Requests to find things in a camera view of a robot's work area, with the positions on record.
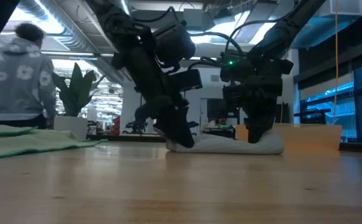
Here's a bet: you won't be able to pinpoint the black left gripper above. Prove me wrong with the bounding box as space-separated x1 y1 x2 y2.
133 43 196 149

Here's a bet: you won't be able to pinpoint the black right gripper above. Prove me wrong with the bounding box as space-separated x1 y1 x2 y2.
220 57 294 144

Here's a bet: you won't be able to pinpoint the grey waffle microfiber towel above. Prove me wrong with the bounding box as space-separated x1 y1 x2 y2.
166 129 286 156

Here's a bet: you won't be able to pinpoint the green microfiber towel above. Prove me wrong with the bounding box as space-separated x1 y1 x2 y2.
0 124 108 161

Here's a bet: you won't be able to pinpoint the black folded panels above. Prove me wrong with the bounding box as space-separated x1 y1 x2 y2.
275 102 290 124

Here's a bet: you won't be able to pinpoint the person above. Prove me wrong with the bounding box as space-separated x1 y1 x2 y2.
213 117 233 130
0 22 57 129

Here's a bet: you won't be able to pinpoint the black rack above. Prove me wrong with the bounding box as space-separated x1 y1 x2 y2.
294 108 331 125

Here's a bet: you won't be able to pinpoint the snake plant in white pot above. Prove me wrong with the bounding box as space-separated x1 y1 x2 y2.
52 62 107 141

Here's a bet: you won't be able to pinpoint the grey ceiling box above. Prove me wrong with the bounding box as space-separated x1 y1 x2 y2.
183 8 204 30

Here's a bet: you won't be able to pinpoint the long ceiling light strip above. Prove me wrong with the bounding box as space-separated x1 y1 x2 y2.
42 50 116 60

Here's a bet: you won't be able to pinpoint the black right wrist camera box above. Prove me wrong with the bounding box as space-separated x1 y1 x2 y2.
222 85 247 110

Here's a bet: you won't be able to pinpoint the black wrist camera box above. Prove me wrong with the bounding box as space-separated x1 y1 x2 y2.
168 68 204 93
222 85 247 110

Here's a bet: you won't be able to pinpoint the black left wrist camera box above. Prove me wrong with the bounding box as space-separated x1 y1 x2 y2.
168 68 204 93

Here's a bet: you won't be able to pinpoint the black aluminium table frame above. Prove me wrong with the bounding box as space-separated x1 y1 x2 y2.
87 133 362 153

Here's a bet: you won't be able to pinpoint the yellow hanging cable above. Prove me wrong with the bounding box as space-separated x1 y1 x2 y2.
332 0 340 124

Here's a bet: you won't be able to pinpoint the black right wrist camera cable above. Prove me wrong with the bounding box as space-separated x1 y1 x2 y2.
186 18 281 68

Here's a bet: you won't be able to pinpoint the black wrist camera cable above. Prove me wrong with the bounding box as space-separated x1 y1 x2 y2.
186 18 281 68
130 6 184 29

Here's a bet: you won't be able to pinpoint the black left wrist camera cable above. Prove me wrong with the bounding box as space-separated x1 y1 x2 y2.
130 6 184 29

